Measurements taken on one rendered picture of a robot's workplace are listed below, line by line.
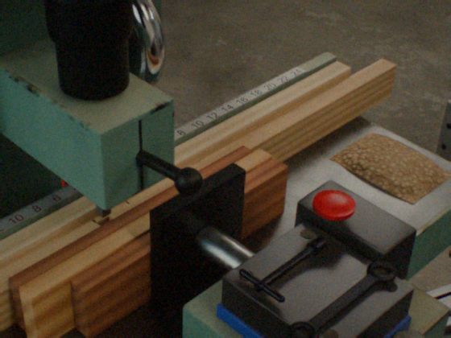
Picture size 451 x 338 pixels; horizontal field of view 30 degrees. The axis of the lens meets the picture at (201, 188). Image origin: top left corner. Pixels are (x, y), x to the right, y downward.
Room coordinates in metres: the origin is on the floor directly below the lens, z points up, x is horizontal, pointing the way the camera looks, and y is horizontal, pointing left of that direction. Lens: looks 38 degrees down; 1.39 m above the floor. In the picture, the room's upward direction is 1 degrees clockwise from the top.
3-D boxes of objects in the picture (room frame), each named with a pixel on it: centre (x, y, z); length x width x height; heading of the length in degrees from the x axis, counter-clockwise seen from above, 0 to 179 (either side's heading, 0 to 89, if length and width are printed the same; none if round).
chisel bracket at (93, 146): (0.54, 0.09, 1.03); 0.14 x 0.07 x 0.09; 45
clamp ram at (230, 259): (0.48, -0.02, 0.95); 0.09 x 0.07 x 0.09; 135
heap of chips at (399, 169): (0.67, -0.19, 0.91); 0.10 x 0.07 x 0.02; 45
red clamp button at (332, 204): (0.46, -0.09, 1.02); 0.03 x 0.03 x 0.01
